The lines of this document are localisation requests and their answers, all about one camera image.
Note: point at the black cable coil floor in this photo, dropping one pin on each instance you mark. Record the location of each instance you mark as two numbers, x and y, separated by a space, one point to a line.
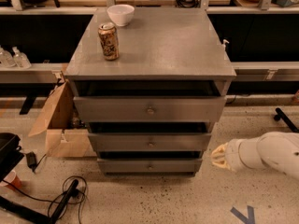
82 187

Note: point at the clear sanitizer bottle left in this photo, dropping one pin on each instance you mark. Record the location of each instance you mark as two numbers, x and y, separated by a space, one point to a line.
6 58

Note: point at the black bin left edge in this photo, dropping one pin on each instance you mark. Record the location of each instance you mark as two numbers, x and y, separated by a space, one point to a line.
10 153

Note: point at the gold soda can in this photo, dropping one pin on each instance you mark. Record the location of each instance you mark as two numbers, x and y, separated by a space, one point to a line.
109 41

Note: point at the grey middle drawer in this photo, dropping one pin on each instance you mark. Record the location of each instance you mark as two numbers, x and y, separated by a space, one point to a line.
152 136

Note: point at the grey drawer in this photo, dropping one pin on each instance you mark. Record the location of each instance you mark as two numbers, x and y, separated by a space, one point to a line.
152 136
148 101
150 162

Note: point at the red plastic cup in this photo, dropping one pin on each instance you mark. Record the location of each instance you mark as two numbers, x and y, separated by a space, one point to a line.
11 181

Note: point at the black caster leg right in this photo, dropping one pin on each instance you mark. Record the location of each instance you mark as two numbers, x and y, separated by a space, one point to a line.
281 115

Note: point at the grey wooden drawer cabinet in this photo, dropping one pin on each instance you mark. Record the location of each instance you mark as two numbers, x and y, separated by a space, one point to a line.
159 44

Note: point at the clear sanitizer bottle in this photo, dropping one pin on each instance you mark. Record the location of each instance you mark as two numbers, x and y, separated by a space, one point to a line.
21 59
6 58

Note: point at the grey bottom drawer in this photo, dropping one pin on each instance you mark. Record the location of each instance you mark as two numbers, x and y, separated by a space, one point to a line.
150 162

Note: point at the grey top drawer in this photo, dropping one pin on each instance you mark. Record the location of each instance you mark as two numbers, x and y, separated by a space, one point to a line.
148 101

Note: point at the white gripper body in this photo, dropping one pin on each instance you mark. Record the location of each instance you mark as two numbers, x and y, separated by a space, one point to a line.
234 154

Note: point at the white ceramic bowl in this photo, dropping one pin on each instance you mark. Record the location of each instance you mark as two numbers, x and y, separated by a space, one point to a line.
121 15

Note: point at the open cardboard box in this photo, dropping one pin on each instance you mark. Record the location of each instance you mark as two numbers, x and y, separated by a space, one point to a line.
54 119

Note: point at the clear sanitizer bottle right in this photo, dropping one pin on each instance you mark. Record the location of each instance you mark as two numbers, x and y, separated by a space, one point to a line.
21 59

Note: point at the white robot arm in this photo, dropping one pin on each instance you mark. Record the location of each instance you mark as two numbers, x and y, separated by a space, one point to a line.
277 150

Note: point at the white pump bottle behind cabinet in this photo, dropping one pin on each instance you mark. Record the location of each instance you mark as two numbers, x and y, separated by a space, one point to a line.
225 44

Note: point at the black power adapter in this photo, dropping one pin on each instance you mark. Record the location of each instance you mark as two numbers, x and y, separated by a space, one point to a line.
31 160

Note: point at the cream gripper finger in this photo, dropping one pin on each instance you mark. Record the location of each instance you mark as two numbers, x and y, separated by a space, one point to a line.
218 157

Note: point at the black stand leg left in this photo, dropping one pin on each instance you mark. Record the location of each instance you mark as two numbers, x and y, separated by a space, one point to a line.
37 209

